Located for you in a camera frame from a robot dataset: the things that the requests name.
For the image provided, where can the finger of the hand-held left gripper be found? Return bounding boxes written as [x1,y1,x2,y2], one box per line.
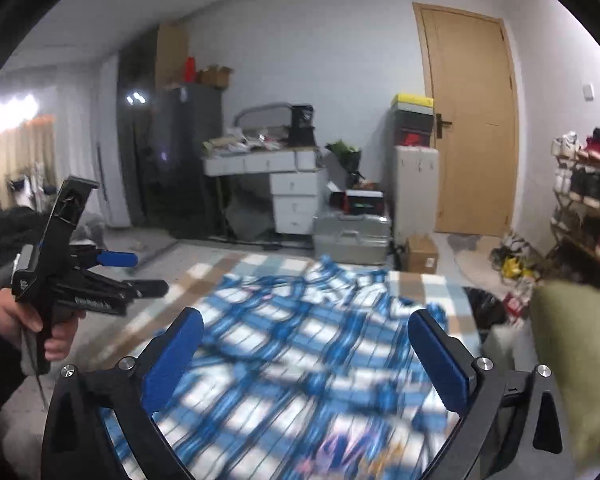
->
[87,270,170,307]
[72,246,140,268]

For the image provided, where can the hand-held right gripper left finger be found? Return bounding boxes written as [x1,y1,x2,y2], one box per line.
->
[41,307,205,480]

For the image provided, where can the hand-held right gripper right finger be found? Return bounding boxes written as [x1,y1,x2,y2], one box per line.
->
[407,309,576,480]

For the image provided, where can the blue plaid shirt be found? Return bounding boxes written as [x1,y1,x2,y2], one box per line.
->
[100,255,461,480]

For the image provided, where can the person's left hand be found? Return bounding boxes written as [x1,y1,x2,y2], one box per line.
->
[0,287,87,362]

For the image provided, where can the checked bed sheet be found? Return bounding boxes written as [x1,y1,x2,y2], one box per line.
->
[0,247,481,480]

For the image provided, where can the black fluffy cloth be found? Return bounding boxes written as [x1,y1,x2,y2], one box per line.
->
[0,207,47,281]

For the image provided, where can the black trash bag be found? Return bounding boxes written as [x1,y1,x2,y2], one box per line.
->
[462,286,509,332]

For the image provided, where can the round beige rug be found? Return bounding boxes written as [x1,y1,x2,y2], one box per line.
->
[455,247,512,289]

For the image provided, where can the small brown cardboard box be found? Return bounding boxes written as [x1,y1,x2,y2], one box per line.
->
[404,236,440,275]

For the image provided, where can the black wardrobe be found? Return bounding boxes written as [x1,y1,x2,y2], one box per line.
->
[117,84,226,240]

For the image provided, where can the pile of loose footwear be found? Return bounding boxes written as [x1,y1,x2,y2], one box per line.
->
[489,232,547,287]

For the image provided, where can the beige curtain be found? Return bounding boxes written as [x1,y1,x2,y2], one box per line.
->
[0,115,58,207]

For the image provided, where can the olive green pillow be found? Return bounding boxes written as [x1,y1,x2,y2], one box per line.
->
[530,280,600,480]

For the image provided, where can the silver hard case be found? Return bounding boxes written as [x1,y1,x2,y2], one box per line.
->
[314,210,394,265]

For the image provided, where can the white cabinet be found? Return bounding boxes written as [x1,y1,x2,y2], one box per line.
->
[392,146,440,252]

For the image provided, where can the white desk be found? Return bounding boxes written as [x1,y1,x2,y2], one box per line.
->
[202,146,326,177]

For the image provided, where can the pile of desk clutter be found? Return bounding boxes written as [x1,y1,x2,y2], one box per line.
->
[202,127,292,155]

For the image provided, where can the white drawer unit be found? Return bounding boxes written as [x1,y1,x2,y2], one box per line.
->
[270,170,329,235]

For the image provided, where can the wooden shoe rack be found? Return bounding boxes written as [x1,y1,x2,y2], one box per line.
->
[550,130,600,282]

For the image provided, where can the grey chair back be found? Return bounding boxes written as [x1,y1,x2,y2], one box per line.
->
[232,102,292,130]

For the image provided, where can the open cardboard box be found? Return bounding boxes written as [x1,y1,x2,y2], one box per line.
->
[197,65,234,89]

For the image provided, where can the tall flat cardboard box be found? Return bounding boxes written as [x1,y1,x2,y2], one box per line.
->
[155,22,189,91]

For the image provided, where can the red and black shoe box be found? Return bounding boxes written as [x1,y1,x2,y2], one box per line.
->
[395,129,436,149]

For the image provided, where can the rows of shoes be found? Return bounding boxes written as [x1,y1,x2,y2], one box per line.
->
[551,129,600,261]

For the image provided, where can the green bag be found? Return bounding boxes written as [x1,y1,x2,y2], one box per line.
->
[325,140,362,172]

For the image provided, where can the wooden door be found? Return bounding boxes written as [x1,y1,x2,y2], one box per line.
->
[412,2,521,238]

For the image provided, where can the yellow lid shoe box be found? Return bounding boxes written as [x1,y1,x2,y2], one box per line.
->
[391,92,435,111]

